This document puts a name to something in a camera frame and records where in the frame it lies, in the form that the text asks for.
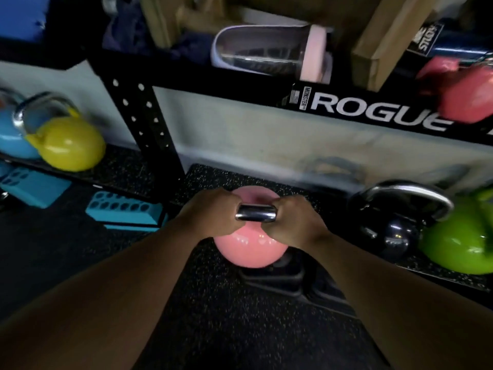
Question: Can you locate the person's right hand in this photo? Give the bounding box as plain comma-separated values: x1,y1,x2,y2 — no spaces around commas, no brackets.
262,195,333,250

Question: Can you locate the person's left hand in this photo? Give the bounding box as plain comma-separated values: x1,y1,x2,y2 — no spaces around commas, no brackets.
177,187,246,240

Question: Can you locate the pink kettlebell with chrome handle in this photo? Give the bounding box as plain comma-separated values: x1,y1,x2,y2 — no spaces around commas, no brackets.
416,54,493,124
213,186,289,269

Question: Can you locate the person's right forearm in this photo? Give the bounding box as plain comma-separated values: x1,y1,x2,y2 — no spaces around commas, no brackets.
306,232,493,370

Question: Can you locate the person's left forearm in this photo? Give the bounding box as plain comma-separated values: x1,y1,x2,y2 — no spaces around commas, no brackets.
0,221,210,370

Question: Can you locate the teal perforated block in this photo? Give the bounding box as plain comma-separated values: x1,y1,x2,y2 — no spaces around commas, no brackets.
0,167,72,209
85,190,169,232

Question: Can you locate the black kettlebell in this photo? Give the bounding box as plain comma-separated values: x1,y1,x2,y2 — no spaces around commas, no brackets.
348,180,455,262

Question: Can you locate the black steel storage rack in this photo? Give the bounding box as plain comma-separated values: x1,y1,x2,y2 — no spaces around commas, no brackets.
0,34,493,206

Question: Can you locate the yellow kettlebell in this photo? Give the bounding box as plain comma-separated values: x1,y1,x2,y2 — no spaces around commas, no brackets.
13,91,106,172

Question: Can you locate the green kettlebell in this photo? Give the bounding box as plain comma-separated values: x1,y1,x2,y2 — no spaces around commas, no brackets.
419,187,493,275

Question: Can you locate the clear shaker bottle pink lid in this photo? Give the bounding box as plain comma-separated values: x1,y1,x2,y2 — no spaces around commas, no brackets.
211,24,333,84

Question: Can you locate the dark blue cloth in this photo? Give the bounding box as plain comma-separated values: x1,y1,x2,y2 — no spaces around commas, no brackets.
102,0,216,66

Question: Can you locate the wooden block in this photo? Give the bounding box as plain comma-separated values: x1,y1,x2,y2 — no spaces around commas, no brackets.
351,0,440,93
139,0,247,50

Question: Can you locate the blue kettlebell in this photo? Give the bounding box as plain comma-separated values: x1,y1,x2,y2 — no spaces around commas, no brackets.
0,88,41,160

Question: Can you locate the dark blue metal bottle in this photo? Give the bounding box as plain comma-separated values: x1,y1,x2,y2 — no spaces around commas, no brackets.
404,20,493,60

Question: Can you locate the blue foam pad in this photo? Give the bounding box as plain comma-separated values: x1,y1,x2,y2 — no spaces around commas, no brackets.
0,0,51,43

